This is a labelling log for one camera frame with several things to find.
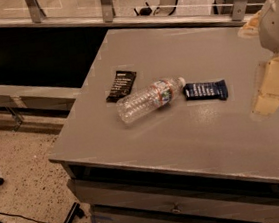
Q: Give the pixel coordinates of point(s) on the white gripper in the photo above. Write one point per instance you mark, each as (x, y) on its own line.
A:
(276, 20)

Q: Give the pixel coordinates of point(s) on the clear plastic water bottle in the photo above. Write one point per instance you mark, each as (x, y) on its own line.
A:
(146, 100)

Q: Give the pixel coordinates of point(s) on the dark blue snack bar wrapper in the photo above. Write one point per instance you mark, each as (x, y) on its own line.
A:
(206, 91)

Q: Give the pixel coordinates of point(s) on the grey drawer cabinet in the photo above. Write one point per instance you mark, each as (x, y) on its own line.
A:
(208, 146)

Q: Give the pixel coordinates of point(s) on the black snack bar wrapper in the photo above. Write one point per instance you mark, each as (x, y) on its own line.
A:
(122, 85)

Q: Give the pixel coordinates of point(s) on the upper grey drawer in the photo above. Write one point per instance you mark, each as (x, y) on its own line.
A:
(177, 202)

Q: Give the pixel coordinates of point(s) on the grey metal bench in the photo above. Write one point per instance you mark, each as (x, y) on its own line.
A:
(16, 98)

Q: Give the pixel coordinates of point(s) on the metal railing frame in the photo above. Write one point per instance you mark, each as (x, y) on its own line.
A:
(123, 13)

